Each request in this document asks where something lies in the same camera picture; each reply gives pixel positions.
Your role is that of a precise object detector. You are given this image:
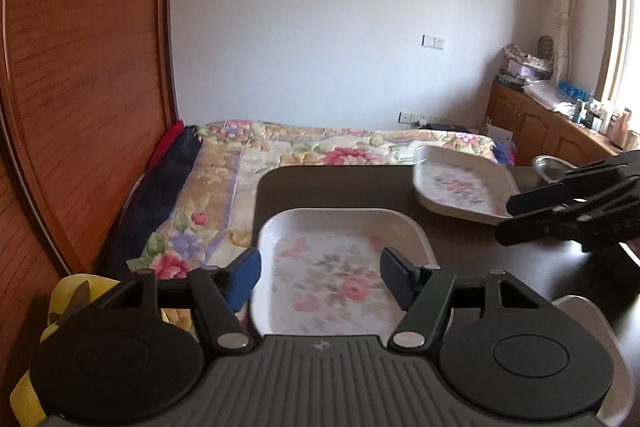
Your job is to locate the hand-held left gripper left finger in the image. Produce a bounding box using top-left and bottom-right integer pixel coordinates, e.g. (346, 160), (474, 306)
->
(100, 248), (262, 353)

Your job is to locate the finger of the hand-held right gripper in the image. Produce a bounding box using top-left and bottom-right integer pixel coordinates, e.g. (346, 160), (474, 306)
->
(495, 193), (621, 249)
(505, 151), (640, 219)

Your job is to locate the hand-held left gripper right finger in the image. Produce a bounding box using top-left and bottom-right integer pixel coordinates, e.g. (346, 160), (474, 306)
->
(380, 246), (551, 353)

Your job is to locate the stainless steel bowl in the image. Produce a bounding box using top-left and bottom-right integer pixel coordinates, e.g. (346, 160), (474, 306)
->
(531, 155), (581, 184)

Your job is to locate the floral white rectangular plate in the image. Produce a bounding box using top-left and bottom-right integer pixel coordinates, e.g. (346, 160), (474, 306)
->
(412, 145), (522, 226)
(250, 208), (440, 340)

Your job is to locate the blue purple cloth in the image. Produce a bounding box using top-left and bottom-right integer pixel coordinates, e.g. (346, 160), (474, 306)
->
(492, 142), (518, 168)

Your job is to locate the white cardboard box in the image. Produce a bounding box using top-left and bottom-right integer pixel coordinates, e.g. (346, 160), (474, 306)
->
(482, 119), (516, 152)

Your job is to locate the wooden cabinet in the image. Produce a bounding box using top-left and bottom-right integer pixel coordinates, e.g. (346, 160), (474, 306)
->
(487, 79), (623, 168)

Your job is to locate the plain white plate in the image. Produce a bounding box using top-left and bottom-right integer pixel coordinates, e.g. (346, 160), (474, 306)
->
(550, 295), (637, 427)

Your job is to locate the floral blanket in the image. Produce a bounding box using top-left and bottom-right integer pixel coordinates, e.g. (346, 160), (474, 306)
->
(127, 121), (498, 325)

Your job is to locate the pink bottle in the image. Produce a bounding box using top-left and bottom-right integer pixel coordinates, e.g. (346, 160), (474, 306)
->
(607, 109), (632, 142)

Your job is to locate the white plastic bag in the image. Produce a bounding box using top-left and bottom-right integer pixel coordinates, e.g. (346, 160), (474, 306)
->
(522, 79), (576, 110)

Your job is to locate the group of toiletry bottles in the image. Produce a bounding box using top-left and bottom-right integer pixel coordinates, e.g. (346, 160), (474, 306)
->
(570, 92), (608, 132)

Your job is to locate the dark navy cloth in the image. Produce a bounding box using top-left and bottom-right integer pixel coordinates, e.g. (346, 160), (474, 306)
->
(100, 124), (203, 275)

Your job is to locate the row of blue bottles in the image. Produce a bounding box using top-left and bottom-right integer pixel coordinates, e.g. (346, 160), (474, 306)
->
(555, 81), (588, 98)

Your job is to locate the purple box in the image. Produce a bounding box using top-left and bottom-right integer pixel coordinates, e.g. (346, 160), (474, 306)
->
(505, 62), (553, 80)

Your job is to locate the yellow cloth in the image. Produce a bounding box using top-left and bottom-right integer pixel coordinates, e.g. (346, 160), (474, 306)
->
(10, 273), (131, 427)

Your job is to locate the floral fabric bag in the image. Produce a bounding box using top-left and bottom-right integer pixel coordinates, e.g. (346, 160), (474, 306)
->
(502, 44), (553, 68)

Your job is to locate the red cloth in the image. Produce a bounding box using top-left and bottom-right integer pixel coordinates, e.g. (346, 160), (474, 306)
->
(145, 121), (185, 170)

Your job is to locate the window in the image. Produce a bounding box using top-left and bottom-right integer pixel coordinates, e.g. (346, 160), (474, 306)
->
(597, 0), (640, 108)

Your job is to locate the wooden wardrobe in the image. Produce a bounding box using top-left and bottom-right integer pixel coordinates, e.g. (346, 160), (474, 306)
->
(0, 0), (187, 408)

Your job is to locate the white wall outlet strip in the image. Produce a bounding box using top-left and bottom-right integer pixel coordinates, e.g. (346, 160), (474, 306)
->
(397, 111), (441, 126)

